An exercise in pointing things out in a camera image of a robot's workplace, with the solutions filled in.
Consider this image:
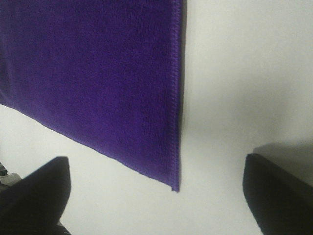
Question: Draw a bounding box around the purple microfiber towel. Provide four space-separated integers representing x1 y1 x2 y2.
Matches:
0 0 183 191

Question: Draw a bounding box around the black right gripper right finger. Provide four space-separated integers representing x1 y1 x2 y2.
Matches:
242 153 313 235

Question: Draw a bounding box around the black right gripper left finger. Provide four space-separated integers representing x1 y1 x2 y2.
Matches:
0 157 71 235

